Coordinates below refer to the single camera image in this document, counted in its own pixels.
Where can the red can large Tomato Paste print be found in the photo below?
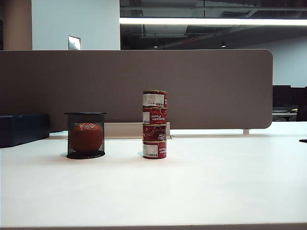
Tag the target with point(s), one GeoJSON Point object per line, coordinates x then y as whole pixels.
{"type": "Point", "coordinates": [158, 116]}

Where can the red can black tag sticker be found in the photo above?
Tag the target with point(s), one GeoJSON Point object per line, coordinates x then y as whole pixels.
{"type": "Point", "coordinates": [151, 133]}

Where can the red can wide white label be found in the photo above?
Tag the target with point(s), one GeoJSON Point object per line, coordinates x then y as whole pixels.
{"type": "Point", "coordinates": [165, 99]}

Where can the red can label and print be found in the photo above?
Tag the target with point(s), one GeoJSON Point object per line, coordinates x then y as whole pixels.
{"type": "Point", "coordinates": [162, 150]}

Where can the brown desk divider panel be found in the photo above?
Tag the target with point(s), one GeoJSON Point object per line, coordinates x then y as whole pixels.
{"type": "Point", "coordinates": [216, 88]}

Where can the orange ball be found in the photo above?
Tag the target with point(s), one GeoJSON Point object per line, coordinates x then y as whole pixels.
{"type": "Point", "coordinates": [86, 139]}

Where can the black mesh pen holder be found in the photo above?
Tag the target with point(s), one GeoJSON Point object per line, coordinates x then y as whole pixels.
{"type": "Point", "coordinates": [72, 119]}

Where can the white ceiling light strip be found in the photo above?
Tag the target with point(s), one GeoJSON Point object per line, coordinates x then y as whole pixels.
{"type": "Point", "coordinates": [211, 21]}

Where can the white background desk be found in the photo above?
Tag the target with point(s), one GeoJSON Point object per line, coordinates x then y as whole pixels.
{"type": "Point", "coordinates": [283, 115]}

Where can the dark blue box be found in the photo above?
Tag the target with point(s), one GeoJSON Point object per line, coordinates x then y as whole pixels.
{"type": "Point", "coordinates": [21, 129]}

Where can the black flat object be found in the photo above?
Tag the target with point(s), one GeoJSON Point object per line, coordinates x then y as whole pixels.
{"type": "Point", "coordinates": [303, 141]}

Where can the white divider foot bracket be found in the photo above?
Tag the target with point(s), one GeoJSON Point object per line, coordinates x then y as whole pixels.
{"type": "Point", "coordinates": [246, 131]}

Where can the metal wall switch plate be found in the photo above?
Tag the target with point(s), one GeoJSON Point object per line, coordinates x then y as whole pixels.
{"type": "Point", "coordinates": [74, 43]}

